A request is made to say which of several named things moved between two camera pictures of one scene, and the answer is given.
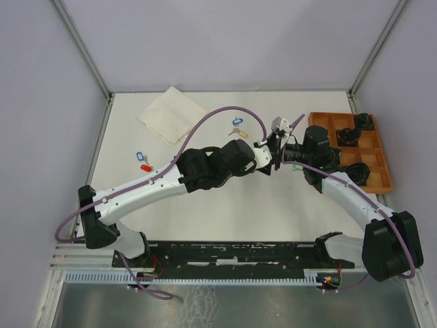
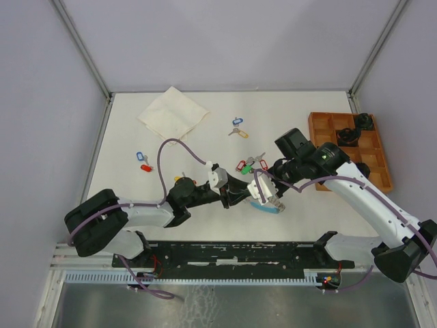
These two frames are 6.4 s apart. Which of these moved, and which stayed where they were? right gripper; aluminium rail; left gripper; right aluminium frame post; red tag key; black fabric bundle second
Moved: left gripper; right gripper
Stayed: aluminium rail; red tag key; black fabric bundle second; right aluminium frame post
